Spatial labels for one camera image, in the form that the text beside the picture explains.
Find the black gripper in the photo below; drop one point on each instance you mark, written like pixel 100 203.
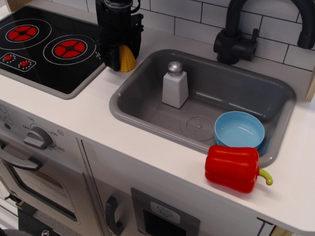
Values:
pixel 120 25

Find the yellow toy corn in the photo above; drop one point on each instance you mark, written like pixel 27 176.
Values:
pixel 127 59

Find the grey toy sink basin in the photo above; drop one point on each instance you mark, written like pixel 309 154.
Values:
pixel 214 89

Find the light blue plastic bowl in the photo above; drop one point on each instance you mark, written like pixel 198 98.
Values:
pixel 239 130

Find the black toy stove top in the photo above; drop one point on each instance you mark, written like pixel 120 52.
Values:
pixel 49 52

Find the white salt shaker silver cap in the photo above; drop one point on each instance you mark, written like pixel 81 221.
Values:
pixel 175 85

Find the black toy faucet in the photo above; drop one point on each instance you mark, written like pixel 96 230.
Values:
pixel 231 45

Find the grey oven dial knob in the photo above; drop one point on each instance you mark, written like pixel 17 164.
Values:
pixel 38 138

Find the toy oven door window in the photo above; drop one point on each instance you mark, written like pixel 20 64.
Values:
pixel 40 189

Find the red toy bell pepper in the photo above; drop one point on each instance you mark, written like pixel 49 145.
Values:
pixel 235 167

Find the grey dishwasher panel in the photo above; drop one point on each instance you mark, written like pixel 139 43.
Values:
pixel 156 218

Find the grey oven door handle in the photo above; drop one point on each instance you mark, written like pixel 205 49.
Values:
pixel 30 164

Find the grey cabinet door handle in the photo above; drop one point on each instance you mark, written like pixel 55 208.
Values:
pixel 115 227

